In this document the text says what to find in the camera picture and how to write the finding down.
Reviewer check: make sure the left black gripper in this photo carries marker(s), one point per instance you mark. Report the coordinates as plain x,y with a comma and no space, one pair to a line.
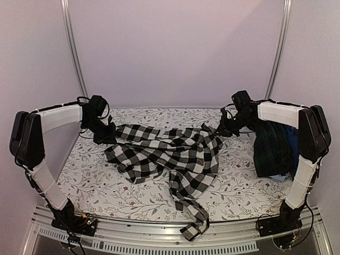
109,138

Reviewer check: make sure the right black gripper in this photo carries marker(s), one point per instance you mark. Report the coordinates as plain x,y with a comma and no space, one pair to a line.
225,129

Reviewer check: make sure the black white checkered shirt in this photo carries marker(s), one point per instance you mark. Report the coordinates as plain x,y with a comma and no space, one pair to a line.
189,155

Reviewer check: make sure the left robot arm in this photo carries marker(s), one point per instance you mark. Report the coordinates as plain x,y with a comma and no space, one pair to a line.
27,144

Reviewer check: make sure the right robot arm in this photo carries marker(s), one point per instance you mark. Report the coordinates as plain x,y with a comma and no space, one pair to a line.
313,138

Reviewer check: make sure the dark green plaid garment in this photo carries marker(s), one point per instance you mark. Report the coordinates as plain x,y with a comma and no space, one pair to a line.
271,152

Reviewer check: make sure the floral patterned table mat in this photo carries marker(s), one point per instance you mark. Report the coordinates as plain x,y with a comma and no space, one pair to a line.
95,186

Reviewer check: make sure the light blue garment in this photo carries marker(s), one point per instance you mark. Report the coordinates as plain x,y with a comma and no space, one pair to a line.
280,178

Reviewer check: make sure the right aluminium frame post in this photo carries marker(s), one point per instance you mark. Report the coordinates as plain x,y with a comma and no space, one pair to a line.
284,25

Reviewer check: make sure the aluminium frame post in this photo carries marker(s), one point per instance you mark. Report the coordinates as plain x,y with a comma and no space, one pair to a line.
284,25
66,13

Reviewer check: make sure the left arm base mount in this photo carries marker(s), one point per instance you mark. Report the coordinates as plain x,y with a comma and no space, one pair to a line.
84,225

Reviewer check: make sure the front aluminium rail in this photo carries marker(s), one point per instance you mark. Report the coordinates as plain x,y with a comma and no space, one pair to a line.
125,236

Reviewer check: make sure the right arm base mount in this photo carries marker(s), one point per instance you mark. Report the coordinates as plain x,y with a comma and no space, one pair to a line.
268,225

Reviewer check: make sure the left aluminium frame post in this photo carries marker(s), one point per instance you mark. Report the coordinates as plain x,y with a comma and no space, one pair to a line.
66,13

